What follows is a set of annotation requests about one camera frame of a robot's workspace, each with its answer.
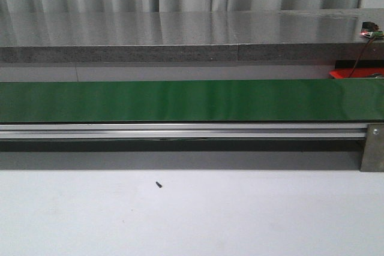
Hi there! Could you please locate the green conveyor belt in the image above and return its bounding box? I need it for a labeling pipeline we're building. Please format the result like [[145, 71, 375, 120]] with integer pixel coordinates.
[[1, 79, 383, 123]]

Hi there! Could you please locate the red black wire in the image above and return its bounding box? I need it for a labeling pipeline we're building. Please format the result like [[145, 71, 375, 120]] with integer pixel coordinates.
[[347, 36, 375, 79]]

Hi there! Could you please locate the steel conveyor support bracket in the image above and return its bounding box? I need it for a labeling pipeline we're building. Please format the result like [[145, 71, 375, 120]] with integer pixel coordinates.
[[360, 124, 384, 172]]

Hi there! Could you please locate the grey stone counter shelf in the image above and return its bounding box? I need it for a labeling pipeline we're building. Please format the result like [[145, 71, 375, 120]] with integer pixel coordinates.
[[1, 8, 383, 64]]

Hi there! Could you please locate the small green circuit board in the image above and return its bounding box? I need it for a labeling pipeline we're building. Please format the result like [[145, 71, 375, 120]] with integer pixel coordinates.
[[360, 22, 383, 40]]

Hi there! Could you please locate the aluminium conveyor side rail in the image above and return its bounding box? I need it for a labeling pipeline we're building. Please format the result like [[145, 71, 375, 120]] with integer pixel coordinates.
[[1, 123, 368, 140]]

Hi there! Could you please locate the red plastic tray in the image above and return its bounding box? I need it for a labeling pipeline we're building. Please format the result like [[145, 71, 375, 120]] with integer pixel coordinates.
[[329, 68, 383, 79]]

